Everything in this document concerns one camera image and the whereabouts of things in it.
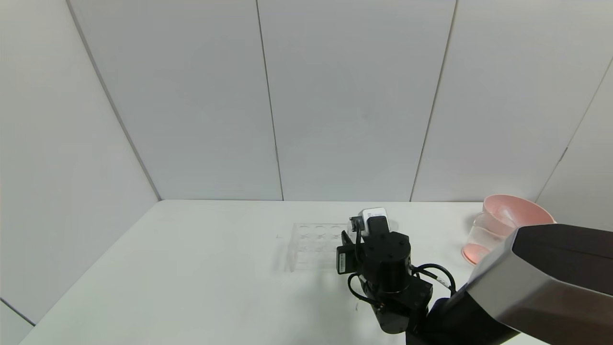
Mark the pink plastic bowl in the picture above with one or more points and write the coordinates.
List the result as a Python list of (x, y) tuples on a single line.
[(522, 208)]

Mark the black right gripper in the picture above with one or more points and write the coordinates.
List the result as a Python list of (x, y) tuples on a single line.
[(343, 261)]

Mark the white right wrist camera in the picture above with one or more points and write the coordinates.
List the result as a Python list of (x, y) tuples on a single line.
[(371, 214)]

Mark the clear acrylic test tube rack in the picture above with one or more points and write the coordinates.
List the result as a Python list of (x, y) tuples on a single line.
[(313, 247)]

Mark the clear glass beaker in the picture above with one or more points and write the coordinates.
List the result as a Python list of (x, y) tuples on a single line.
[(483, 239)]

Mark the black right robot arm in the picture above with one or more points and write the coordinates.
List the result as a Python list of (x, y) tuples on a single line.
[(527, 287)]

